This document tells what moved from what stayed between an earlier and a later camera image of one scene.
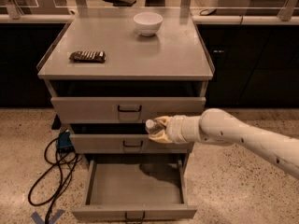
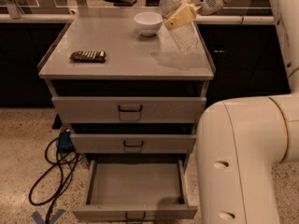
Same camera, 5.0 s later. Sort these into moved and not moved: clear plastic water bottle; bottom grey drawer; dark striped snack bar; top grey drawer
Moved: clear plastic water bottle
Not moved: top grey drawer; dark striped snack bar; bottom grey drawer
